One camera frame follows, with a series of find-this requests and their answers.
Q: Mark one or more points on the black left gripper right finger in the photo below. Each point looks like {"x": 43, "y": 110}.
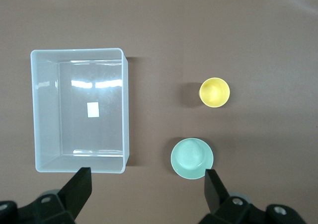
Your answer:
{"x": 216, "y": 196}

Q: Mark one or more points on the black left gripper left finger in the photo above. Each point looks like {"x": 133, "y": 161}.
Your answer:
{"x": 74, "y": 194}

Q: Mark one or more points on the mint green bowl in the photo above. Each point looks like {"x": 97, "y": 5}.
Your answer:
{"x": 188, "y": 159}

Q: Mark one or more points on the yellow cup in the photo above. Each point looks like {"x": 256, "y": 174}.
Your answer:
{"x": 214, "y": 92}

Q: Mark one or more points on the white label sticker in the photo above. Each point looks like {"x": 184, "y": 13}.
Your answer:
{"x": 93, "y": 109}

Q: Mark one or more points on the translucent white plastic bin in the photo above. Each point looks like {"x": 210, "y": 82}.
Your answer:
{"x": 44, "y": 109}

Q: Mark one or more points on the brown table cover mat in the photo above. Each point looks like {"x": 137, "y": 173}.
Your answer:
{"x": 159, "y": 22}

